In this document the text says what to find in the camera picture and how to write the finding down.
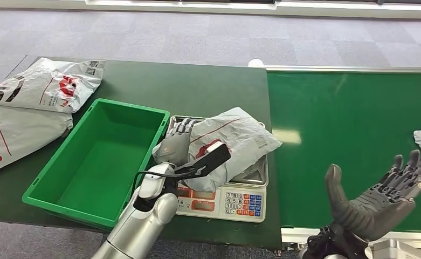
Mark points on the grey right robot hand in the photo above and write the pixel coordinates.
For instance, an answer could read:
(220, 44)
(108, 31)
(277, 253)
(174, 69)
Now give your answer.
(374, 212)

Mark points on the black left wrist mount plate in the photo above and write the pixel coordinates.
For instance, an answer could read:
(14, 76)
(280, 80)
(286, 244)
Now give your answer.
(210, 161)

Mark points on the green plastic crate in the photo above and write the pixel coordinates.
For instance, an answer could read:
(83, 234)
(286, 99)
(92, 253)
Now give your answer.
(96, 161)

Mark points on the large white mailer bag red line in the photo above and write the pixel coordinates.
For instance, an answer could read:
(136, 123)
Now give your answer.
(21, 132)

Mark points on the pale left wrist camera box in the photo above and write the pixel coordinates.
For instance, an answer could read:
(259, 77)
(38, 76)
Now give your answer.
(155, 182)

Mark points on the white wall skirting strip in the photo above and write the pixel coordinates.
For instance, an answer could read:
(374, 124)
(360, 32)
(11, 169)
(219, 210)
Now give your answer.
(210, 9)

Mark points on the white electronic scale steel tray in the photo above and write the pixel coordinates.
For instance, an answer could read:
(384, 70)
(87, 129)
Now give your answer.
(242, 203)

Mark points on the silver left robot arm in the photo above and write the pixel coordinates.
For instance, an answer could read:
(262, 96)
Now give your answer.
(138, 228)

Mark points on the white mailer bag black print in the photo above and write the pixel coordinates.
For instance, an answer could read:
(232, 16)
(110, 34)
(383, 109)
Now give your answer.
(49, 85)

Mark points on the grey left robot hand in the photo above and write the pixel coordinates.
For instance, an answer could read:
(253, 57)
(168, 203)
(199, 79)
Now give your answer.
(174, 146)

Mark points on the white round roller cap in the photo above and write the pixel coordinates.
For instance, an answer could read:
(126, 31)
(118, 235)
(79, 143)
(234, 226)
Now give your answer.
(255, 63)

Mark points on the aluminium conveyor frame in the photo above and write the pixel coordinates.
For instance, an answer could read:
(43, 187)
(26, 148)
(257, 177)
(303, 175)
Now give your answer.
(296, 236)

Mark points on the white courier package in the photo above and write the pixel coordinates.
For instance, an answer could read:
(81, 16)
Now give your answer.
(238, 136)

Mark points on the green conveyor belt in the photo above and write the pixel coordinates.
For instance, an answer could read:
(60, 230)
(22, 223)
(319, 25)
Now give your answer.
(321, 114)

